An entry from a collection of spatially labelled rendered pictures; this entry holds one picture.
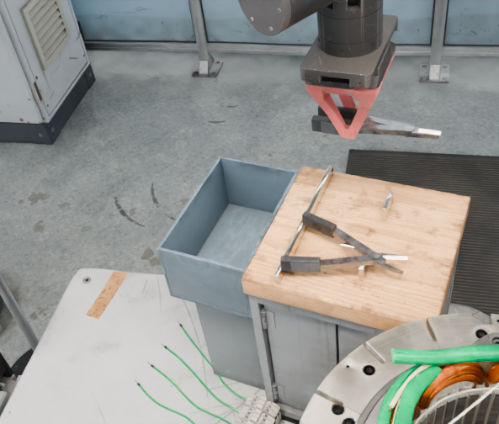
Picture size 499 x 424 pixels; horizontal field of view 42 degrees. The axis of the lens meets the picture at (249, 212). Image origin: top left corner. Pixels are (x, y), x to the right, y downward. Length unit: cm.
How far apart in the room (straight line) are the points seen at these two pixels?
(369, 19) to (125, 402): 63
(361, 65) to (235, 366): 49
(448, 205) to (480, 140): 184
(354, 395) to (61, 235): 192
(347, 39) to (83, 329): 66
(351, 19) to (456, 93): 227
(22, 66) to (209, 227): 191
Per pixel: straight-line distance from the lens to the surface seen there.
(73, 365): 103
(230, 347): 88
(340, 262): 66
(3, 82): 273
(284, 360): 80
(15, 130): 289
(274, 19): 52
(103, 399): 98
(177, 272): 75
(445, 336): 61
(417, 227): 73
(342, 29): 58
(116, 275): 112
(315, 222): 70
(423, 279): 68
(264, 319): 74
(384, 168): 242
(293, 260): 66
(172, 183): 247
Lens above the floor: 159
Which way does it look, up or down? 44 degrees down
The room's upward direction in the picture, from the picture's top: 9 degrees counter-clockwise
